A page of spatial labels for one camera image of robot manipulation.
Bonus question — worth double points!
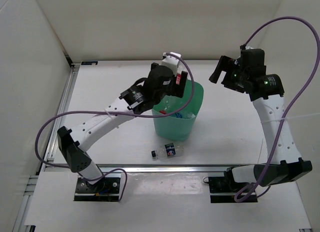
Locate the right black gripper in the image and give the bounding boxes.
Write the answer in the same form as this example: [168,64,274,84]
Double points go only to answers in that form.
[208,56,248,94]

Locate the red label water bottle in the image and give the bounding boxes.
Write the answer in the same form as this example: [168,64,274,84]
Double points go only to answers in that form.
[159,72,182,114]

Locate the blue label water bottle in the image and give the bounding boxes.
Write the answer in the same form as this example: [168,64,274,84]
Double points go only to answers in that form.
[174,113,183,118]

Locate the clear unlabelled plastic bottle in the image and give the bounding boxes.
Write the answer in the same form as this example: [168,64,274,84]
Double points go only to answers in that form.
[179,110,195,119]

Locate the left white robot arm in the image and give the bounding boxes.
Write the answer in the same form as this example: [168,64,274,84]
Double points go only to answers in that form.
[57,63,188,192]

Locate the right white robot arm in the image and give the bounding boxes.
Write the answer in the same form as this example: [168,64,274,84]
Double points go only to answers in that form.
[209,49,313,187]

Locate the green plastic bin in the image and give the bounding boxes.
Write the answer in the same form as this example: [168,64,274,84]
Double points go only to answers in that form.
[151,80,204,141]

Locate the pepsi label clear bottle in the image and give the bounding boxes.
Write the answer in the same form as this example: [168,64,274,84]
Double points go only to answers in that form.
[151,142,184,160]

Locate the left blue corner label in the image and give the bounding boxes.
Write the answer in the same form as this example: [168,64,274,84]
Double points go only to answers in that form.
[80,61,98,66]

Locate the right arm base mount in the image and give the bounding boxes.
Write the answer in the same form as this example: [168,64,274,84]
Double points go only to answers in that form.
[202,175,250,203]

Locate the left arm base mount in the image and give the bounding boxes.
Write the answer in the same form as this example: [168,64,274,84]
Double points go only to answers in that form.
[73,173,121,202]

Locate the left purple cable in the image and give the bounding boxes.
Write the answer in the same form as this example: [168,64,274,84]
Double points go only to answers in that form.
[34,52,195,202]

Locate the aluminium table edge rail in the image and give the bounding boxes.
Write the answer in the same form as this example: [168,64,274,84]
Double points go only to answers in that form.
[44,164,258,173]

